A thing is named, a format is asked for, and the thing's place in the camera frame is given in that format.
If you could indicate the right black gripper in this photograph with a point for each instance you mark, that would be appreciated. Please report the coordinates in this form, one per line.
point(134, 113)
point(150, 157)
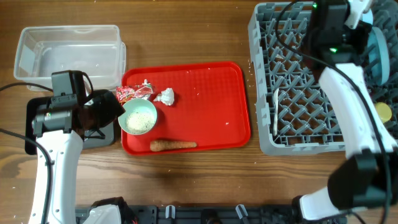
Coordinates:
point(359, 33)

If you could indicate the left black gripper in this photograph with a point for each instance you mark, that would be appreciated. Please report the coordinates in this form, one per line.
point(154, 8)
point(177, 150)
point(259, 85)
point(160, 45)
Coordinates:
point(111, 109)

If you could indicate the light blue plate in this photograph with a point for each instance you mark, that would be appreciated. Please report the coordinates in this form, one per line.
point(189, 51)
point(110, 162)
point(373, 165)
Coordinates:
point(378, 68)

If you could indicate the yellow plastic cup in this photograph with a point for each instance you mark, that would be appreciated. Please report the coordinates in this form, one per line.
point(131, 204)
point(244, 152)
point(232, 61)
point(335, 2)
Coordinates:
point(384, 111)

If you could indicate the white plastic spoon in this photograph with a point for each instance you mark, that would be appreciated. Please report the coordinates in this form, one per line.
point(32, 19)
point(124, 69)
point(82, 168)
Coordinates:
point(276, 104)

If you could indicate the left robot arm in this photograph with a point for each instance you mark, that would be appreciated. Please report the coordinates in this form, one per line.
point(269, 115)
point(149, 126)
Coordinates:
point(60, 128)

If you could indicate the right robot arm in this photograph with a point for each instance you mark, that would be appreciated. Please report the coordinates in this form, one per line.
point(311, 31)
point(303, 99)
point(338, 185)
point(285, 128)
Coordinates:
point(337, 35)

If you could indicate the grey dishwasher rack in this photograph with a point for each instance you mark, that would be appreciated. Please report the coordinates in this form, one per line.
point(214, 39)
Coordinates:
point(306, 122)

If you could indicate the black plastic tray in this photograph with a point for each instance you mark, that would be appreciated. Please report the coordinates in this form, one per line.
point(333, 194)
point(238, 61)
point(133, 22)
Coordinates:
point(111, 131)

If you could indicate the green bowl with rice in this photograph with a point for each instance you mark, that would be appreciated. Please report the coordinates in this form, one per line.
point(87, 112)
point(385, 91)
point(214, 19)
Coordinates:
point(140, 116)

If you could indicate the orange carrot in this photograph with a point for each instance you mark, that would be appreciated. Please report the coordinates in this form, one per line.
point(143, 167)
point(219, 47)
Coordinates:
point(165, 145)

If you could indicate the red strawberry cake wrapper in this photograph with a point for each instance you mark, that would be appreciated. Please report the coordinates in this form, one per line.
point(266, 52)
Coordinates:
point(126, 93)

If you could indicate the crumpled white tissue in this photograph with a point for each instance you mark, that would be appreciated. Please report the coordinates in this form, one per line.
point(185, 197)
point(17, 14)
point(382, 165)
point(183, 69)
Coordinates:
point(167, 97)

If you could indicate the clear plastic bin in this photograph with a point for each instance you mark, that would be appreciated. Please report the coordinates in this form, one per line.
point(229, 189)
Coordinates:
point(96, 50)

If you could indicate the red serving tray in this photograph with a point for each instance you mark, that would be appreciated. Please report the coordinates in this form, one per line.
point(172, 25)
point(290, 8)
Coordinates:
point(210, 106)

